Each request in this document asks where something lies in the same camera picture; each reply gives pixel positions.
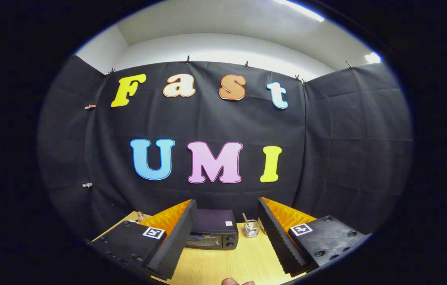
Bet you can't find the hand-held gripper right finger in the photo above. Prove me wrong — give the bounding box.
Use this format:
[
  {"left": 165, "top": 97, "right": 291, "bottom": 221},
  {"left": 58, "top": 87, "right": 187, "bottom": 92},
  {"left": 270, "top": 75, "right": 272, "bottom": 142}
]
[{"left": 257, "top": 197, "right": 369, "bottom": 277}]

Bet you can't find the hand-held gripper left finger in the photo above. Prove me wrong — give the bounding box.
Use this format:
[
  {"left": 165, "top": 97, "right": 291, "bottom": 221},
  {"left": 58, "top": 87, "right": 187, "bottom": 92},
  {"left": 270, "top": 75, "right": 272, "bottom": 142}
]
[{"left": 87, "top": 199, "right": 198, "bottom": 280}]

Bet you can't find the black toaster oven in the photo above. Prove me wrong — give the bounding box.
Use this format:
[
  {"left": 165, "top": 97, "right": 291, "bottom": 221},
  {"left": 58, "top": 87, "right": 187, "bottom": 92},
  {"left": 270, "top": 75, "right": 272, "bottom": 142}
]
[{"left": 184, "top": 209, "right": 239, "bottom": 251}]

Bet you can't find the long ceiling light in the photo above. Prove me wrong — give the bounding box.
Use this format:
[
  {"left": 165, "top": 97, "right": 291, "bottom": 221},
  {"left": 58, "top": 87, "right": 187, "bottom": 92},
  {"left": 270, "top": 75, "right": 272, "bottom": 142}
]
[{"left": 273, "top": 0, "right": 325, "bottom": 22}]

